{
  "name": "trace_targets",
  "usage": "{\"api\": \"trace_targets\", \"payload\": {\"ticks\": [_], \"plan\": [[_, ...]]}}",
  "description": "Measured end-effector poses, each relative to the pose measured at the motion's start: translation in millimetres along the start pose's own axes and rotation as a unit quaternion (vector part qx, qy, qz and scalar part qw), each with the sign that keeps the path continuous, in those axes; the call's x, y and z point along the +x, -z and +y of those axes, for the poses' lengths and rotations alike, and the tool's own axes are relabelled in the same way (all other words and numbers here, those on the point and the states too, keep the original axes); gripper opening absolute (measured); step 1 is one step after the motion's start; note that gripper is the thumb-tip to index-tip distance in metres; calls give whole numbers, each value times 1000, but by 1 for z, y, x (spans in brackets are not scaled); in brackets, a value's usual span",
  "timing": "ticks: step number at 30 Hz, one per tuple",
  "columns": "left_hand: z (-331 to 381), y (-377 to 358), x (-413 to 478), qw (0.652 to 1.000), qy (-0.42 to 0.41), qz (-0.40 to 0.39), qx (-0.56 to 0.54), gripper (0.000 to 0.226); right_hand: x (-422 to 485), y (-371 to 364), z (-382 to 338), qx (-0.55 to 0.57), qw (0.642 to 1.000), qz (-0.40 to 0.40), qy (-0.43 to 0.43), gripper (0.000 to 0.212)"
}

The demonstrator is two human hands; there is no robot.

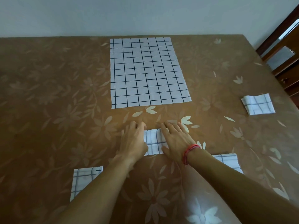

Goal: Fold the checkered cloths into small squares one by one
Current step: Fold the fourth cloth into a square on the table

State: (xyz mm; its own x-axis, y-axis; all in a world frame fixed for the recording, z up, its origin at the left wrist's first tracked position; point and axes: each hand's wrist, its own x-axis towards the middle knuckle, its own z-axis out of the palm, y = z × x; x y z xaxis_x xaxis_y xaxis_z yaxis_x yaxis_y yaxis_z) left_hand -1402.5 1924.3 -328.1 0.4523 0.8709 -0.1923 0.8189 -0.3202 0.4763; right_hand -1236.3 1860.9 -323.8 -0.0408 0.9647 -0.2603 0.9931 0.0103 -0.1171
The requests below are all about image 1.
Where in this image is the person's left hand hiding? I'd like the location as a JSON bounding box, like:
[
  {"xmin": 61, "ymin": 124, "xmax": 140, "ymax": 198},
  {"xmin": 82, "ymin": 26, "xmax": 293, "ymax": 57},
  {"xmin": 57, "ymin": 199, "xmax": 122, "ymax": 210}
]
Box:
[{"xmin": 116, "ymin": 120, "xmax": 149, "ymax": 165}]

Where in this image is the person's right hand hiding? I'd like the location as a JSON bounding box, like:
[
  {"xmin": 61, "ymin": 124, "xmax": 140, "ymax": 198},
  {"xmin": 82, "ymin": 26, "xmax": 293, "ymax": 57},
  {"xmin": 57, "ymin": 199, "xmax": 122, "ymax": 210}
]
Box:
[{"xmin": 160, "ymin": 121, "xmax": 201, "ymax": 165}]

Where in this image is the single grid paper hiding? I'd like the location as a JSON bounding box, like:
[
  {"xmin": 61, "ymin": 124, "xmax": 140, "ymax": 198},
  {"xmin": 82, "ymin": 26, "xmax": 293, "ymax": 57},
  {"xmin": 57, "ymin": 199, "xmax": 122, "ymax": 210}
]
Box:
[
  {"xmin": 70, "ymin": 166, "xmax": 104, "ymax": 202},
  {"xmin": 143, "ymin": 128, "xmax": 170, "ymax": 156},
  {"xmin": 211, "ymin": 153, "xmax": 244, "ymax": 175}
]

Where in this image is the person's left forearm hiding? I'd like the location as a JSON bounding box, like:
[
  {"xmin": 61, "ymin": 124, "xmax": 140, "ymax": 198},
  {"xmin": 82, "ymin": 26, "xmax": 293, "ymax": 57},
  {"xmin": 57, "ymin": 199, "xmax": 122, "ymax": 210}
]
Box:
[{"xmin": 56, "ymin": 157, "xmax": 135, "ymax": 224}]

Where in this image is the person's right forearm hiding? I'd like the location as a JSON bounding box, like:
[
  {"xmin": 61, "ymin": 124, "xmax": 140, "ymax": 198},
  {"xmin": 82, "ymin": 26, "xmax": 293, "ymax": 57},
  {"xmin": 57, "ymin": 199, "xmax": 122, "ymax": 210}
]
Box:
[{"xmin": 187, "ymin": 149, "xmax": 299, "ymax": 224}]

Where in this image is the wooden table with floral cover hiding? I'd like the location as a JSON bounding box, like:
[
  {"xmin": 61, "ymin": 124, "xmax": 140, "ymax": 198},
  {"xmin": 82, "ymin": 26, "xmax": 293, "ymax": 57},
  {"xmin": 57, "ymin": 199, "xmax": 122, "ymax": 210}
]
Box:
[{"xmin": 0, "ymin": 35, "xmax": 299, "ymax": 224}]

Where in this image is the wooden chair with sticker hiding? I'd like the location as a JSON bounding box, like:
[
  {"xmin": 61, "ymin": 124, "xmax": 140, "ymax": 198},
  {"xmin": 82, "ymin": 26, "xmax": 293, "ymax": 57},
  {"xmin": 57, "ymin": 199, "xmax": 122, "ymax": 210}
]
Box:
[{"xmin": 261, "ymin": 28, "xmax": 299, "ymax": 96}]

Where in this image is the red string bracelet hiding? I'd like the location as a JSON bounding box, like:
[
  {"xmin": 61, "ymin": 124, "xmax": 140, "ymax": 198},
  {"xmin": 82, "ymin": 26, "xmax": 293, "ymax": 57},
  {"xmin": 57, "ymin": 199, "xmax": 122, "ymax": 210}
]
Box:
[{"xmin": 182, "ymin": 144, "xmax": 202, "ymax": 166}]

